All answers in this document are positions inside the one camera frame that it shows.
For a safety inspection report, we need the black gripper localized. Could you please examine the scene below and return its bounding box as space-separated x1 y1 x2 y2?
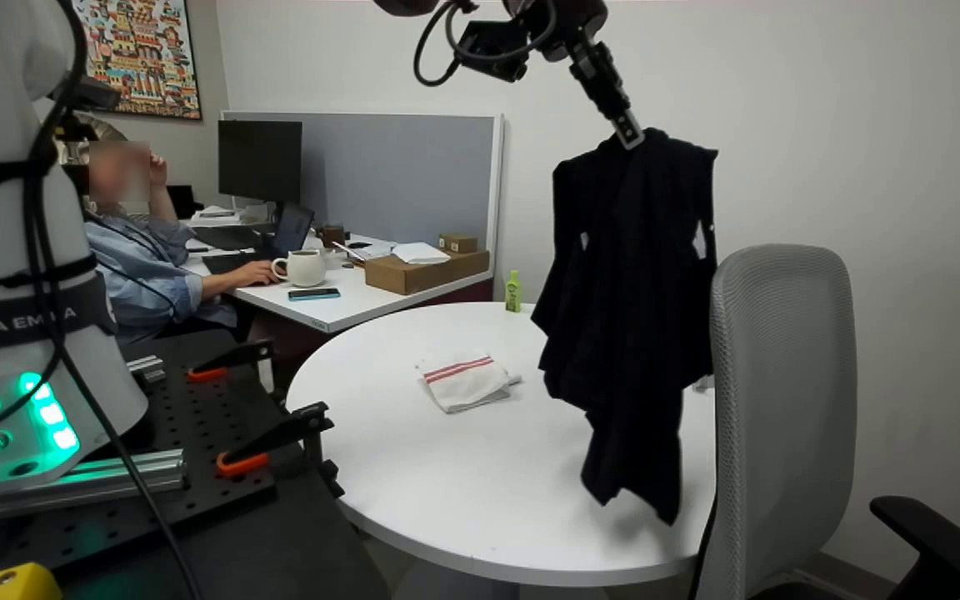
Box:
499 0 645 150

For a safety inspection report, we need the grey office chair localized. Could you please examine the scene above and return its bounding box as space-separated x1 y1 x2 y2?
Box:
689 244 859 600

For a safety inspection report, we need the seated person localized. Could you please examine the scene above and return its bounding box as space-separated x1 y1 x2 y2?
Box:
59 115 282 346

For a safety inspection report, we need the white paper package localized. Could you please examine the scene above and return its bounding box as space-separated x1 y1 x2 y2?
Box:
389 240 455 271

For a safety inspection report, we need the open laptop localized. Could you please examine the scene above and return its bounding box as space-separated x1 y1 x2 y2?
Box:
201 203 315 261

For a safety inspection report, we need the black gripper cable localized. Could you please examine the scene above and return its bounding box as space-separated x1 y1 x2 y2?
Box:
410 0 482 89

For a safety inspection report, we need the white towel with red stripes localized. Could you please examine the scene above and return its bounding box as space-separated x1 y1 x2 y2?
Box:
412 350 522 417

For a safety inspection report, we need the cream coffee mug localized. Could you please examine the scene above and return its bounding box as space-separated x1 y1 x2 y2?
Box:
271 250 329 290

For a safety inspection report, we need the black perforated mounting table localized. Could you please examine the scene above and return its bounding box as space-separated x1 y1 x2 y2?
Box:
0 325 393 600

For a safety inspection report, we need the yellow object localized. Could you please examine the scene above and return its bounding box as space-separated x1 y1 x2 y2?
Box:
0 561 66 600

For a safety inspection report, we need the grey desk partition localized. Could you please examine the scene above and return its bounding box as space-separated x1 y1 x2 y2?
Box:
215 111 508 281

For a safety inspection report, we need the black computer monitor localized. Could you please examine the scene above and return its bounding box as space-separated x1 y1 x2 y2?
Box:
215 115 305 206

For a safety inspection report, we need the small cardboard box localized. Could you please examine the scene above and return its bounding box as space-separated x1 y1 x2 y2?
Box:
436 231 481 257

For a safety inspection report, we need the black chair armrest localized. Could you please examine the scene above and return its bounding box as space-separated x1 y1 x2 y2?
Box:
868 492 960 600

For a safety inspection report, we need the black cloth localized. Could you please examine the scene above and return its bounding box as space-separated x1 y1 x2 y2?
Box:
530 127 722 527

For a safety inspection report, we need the large open cardboard box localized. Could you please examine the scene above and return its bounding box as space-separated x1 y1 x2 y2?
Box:
364 245 494 296

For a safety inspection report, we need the white office desk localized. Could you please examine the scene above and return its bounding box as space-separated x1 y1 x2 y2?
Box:
172 210 496 337

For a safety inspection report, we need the aluminium rail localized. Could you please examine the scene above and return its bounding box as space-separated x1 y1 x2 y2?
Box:
0 443 189 527

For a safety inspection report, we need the black orange clamp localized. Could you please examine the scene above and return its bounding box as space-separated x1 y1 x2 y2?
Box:
182 339 278 391
211 401 336 482

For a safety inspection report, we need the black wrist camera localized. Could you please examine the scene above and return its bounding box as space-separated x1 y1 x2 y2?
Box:
452 14 536 83

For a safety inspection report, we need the colourful wall painting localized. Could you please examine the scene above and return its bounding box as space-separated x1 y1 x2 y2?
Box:
69 0 208 124

